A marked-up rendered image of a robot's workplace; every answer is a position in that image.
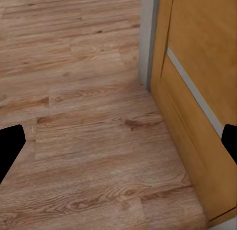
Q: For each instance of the door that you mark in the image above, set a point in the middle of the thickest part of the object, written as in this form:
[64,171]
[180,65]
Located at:
[194,84]

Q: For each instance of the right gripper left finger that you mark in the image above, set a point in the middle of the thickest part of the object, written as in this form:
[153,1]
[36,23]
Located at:
[12,140]

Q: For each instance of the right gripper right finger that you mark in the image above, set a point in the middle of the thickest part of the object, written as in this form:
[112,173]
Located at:
[229,140]

